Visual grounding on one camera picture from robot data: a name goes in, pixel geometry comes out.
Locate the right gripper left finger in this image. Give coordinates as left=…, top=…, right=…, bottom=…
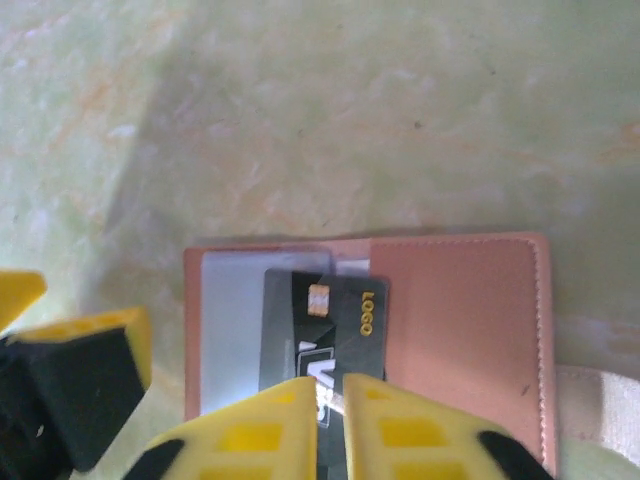
left=122, top=375, right=319, bottom=480

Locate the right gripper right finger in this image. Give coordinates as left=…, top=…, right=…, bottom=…
left=343, top=372, right=551, bottom=480

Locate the black VIP card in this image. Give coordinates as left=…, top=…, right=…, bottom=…
left=257, top=268, right=392, bottom=480

